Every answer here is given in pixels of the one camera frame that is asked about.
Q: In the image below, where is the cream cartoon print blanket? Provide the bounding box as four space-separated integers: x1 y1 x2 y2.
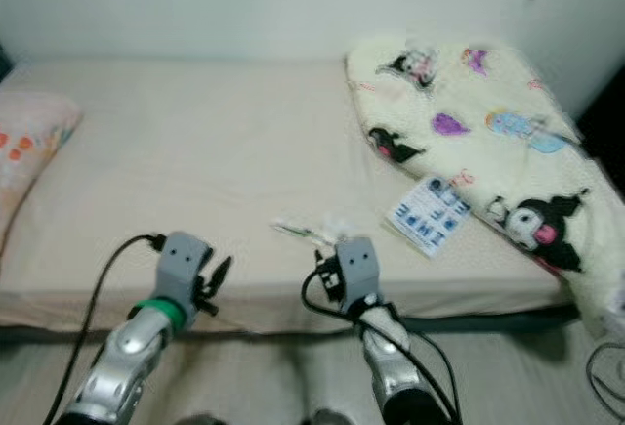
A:
345 34 625 338

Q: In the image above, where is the clear plastic wrapper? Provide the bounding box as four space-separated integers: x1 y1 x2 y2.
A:
271 212 348 248

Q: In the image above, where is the white book with blue letters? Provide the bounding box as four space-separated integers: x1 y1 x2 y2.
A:
386 173 472 258

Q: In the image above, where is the pink pillow with orange dots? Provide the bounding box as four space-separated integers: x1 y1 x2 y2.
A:
0 88 84 245

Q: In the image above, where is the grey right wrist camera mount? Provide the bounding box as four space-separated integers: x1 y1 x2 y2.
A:
335 236 382 309

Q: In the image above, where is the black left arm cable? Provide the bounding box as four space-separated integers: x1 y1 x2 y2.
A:
44 234 165 425

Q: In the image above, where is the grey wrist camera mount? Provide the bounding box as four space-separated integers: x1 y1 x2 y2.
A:
159 232 214 305
335 236 382 309

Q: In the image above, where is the robot right leg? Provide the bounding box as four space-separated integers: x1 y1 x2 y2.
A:
308 408 353 425

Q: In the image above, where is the bed with beige sheet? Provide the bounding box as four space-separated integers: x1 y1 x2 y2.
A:
0 59 597 333

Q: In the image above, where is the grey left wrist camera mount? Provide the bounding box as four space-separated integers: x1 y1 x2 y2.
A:
159 232 214 305

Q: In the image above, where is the black floor cable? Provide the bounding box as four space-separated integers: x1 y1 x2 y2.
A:
586 342 625 406

